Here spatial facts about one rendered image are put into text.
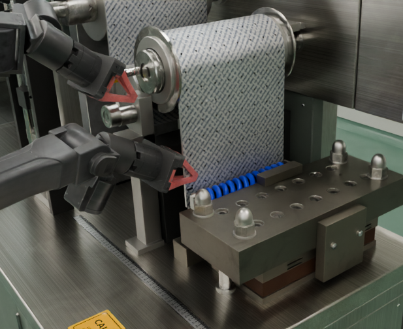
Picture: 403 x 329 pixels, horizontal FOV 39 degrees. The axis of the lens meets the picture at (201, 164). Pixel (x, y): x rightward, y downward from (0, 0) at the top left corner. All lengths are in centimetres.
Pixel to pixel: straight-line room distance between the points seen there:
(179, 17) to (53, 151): 52
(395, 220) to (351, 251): 208
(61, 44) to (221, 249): 39
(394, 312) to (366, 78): 44
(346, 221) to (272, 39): 35
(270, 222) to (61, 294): 38
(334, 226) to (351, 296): 12
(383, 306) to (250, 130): 40
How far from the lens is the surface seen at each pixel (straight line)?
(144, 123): 100
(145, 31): 98
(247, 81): 102
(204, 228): 91
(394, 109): 104
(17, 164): 76
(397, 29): 101
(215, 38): 98
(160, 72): 94
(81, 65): 88
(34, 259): 114
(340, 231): 97
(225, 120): 101
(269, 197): 100
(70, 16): 113
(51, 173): 78
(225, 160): 103
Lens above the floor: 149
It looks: 24 degrees down
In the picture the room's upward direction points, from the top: 3 degrees counter-clockwise
